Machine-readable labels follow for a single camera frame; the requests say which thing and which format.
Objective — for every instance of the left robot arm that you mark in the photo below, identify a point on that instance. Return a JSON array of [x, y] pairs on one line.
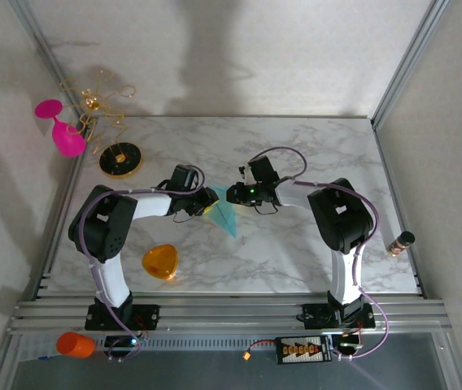
[[105, 227]]

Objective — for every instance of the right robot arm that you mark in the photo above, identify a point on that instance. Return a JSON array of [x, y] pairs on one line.
[[341, 219]]

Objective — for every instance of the orange triangular bowl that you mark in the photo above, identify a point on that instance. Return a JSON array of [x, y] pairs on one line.
[[161, 262]]

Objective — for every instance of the pink plastic wine glass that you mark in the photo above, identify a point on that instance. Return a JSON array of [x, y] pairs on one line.
[[68, 140]]

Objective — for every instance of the small black-capped spice bottle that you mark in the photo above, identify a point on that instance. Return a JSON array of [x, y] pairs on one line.
[[399, 243]]

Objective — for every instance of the small black controller board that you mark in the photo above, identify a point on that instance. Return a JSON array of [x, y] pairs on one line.
[[119, 343], [347, 341]]

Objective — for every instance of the black power distribution board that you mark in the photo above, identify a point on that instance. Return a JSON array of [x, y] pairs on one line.
[[302, 350]]

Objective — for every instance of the orange plastic cup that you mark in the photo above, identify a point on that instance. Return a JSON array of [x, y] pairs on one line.
[[74, 345]]

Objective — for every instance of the wide aluminium mounting rail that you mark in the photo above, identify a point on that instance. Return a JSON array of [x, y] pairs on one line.
[[231, 315]]

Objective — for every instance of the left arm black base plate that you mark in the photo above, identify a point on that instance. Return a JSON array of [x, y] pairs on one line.
[[145, 315]]

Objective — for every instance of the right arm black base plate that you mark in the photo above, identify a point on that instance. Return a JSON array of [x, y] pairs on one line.
[[316, 316]]

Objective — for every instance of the aluminium frame post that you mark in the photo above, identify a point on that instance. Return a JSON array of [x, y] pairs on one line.
[[44, 48], [406, 61]]

